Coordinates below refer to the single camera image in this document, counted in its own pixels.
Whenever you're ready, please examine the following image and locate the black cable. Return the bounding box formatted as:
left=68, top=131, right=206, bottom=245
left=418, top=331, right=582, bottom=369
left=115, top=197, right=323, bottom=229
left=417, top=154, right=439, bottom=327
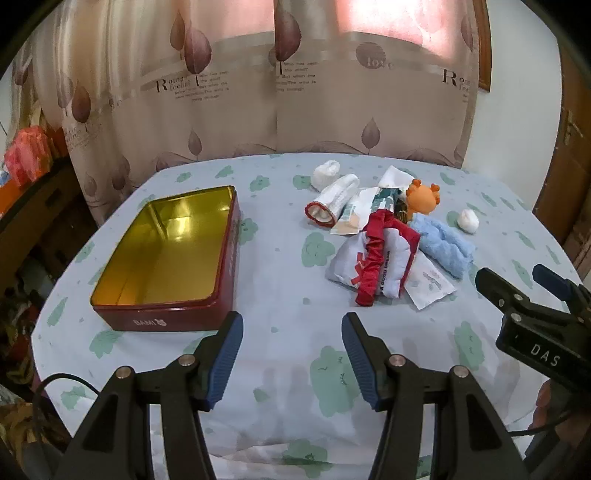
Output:
left=507, top=411, right=575, bottom=437
left=33, top=373, right=101, bottom=404

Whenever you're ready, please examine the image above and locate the wooden window frame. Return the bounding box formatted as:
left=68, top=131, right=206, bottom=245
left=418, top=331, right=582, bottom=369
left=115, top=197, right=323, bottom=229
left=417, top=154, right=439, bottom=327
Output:
left=475, top=0, right=493, bottom=93

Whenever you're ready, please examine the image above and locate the white cotton ball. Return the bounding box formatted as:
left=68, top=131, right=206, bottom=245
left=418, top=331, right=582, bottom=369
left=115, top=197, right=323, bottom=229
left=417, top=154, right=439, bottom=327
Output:
left=457, top=209, right=481, bottom=235

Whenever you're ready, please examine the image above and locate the white sock with red rim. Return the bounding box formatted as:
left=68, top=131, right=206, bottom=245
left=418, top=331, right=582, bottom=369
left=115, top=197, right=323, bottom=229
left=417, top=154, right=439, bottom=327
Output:
left=304, top=174, right=361, bottom=228

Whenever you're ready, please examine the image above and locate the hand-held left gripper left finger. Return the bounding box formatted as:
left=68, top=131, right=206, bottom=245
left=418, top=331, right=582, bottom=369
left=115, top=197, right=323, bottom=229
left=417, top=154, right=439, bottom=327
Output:
left=65, top=310, right=245, bottom=480

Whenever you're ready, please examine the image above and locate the orange rubber toy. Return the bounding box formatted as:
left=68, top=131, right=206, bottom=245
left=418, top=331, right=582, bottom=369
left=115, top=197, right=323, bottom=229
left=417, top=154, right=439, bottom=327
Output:
left=405, top=179, right=441, bottom=219

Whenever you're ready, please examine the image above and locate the red tin box gold inside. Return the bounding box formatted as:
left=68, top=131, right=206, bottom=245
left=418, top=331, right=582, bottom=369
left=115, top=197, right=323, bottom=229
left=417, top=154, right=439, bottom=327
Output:
left=90, top=185, right=241, bottom=333

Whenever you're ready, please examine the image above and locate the blue fluffy cloth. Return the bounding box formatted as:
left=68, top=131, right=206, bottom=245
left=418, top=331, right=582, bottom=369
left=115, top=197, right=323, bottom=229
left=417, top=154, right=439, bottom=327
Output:
left=409, top=215, right=477, bottom=280

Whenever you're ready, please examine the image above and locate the beige leaf-print curtain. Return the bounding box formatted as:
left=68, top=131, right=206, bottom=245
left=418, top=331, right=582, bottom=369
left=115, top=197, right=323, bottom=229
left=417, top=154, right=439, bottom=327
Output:
left=9, top=0, right=483, bottom=227

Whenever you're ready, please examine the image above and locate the wooden door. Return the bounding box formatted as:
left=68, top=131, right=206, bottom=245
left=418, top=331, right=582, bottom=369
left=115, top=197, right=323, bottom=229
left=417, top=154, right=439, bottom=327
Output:
left=533, top=41, right=591, bottom=273

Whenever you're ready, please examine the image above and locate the red gift bag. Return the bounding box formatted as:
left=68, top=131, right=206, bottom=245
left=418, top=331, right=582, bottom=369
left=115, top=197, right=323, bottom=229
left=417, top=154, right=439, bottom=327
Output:
left=4, top=127, right=54, bottom=185

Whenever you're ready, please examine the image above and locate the white flower-print wipe packet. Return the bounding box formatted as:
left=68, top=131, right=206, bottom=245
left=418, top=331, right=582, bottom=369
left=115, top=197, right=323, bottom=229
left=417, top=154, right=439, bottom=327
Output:
left=404, top=256, right=458, bottom=311

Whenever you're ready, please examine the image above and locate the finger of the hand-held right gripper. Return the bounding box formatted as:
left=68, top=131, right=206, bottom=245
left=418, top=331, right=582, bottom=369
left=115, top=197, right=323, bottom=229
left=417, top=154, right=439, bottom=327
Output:
left=532, top=263, right=591, bottom=319
left=475, top=267, right=533, bottom=320

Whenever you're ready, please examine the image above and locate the white soft cloth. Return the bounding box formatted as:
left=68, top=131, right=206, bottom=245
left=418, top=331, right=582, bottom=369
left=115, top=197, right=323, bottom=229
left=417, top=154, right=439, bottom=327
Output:
left=378, top=165, right=416, bottom=191

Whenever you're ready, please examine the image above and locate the white pouch with red trim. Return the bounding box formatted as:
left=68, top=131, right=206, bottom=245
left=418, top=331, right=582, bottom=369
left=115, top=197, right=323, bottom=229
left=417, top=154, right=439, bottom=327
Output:
left=324, top=209, right=422, bottom=308

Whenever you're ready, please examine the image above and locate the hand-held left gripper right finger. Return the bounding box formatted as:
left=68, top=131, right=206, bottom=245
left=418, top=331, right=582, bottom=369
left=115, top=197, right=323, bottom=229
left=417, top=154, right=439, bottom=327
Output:
left=341, top=312, right=532, bottom=480

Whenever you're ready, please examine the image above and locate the orange box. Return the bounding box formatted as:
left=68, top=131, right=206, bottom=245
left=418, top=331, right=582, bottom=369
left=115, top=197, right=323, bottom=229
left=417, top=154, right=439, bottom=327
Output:
left=0, top=180, right=25, bottom=219

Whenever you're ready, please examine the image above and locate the dark patterned key pouch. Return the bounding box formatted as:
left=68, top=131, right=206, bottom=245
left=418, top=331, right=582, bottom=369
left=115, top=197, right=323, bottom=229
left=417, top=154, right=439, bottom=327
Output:
left=392, top=198, right=413, bottom=226

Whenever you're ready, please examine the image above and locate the person's right hand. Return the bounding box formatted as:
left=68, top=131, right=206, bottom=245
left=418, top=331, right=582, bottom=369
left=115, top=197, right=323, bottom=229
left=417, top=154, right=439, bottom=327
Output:
left=537, top=378, right=591, bottom=446

